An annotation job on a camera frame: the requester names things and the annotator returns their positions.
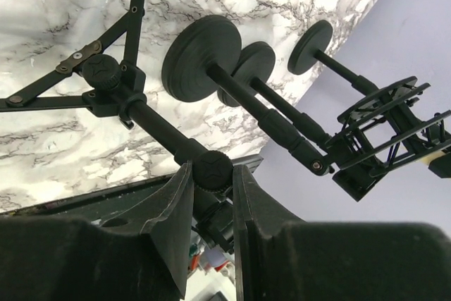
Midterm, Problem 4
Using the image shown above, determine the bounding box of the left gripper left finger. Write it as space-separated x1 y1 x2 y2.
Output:
1 163 193 300

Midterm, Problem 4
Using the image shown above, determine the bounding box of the shock mount desk stand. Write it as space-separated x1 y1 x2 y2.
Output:
161 15 450 201

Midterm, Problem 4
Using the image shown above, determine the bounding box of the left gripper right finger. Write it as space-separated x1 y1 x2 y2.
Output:
233 166 450 300

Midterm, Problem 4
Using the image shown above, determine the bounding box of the clip desk stand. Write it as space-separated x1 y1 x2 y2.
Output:
231 41 315 136

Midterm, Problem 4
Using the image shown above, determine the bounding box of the tall shock mount stand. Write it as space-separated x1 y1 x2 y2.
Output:
1 0 233 253

